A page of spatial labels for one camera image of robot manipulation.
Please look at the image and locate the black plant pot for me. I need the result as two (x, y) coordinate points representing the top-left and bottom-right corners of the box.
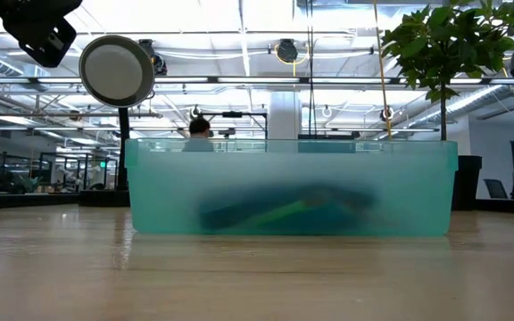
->
(452, 154), (484, 211)

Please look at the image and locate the black background frame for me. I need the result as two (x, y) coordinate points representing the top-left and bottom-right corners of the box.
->
(194, 110), (269, 140)

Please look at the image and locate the yellow hanging cable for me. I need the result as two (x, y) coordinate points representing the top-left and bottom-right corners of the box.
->
(371, 0), (394, 141)

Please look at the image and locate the teal translucent plastic bin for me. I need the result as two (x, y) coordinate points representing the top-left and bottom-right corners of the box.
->
(124, 137), (460, 238)

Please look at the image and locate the bright green rubber band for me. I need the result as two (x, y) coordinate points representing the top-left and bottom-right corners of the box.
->
(238, 199), (319, 229)

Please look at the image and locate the black rubber band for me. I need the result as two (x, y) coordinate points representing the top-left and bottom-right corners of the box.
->
(197, 195), (285, 234)

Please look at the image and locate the dark office chair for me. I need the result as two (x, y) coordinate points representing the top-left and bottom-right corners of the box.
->
(483, 177), (510, 201)

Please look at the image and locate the green leafy plant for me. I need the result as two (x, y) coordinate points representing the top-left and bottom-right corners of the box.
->
(379, 0), (514, 143)

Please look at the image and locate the black aluminium table frame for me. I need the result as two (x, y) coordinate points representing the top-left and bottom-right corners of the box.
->
(0, 191), (514, 215)

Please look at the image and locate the person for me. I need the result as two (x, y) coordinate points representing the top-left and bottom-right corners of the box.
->
(181, 116), (216, 153)

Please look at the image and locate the black ceiling cable reel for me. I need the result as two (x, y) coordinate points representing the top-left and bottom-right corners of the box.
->
(276, 38), (300, 64)
(138, 38), (169, 76)

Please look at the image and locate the black desk lamp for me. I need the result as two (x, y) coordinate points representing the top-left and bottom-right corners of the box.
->
(78, 34), (156, 208)

